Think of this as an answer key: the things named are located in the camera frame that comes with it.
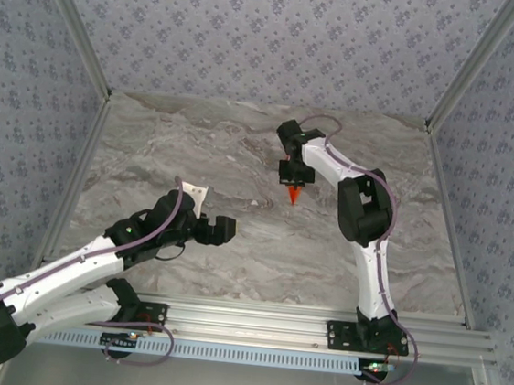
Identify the orange paper sheet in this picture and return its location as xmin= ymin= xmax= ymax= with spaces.
xmin=284 ymin=184 xmax=305 ymax=208

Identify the aluminium cross beam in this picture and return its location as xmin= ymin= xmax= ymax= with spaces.
xmin=0 ymin=268 xmax=502 ymax=371

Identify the thin black cable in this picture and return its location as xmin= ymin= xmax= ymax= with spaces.
xmin=152 ymin=240 xmax=187 ymax=265

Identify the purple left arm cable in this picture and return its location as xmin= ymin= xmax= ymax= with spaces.
xmin=0 ymin=156 xmax=194 ymax=372

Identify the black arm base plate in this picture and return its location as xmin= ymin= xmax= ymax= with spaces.
xmin=322 ymin=318 xmax=412 ymax=359
xmin=130 ymin=299 xmax=171 ymax=334

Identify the thin red wire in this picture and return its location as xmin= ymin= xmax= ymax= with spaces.
xmin=138 ymin=312 xmax=159 ymax=338
xmin=383 ymin=341 xmax=404 ymax=369

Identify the slotted grey cable duct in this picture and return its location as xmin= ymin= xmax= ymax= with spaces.
xmin=31 ymin=323 xmax=405 ymax=383

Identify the black bracket with circuit board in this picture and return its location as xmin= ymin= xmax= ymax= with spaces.
xmin=356 ymin=357 xmax=400 ymax=384
xmin=100 ymin=330 xmax=142 ymax=355

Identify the aluminium table side rail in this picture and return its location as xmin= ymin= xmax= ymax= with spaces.
xmin=24 ymin=87 xmax=114 ymax=294
xmin=407 ymin=127 xmax=495 ymax=331

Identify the aluminium upright post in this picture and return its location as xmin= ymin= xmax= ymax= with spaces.
xmin=425 ymin=0 xmax=514 ymax=144
xmin=16 ymin=0 xmax=123 ymax=101

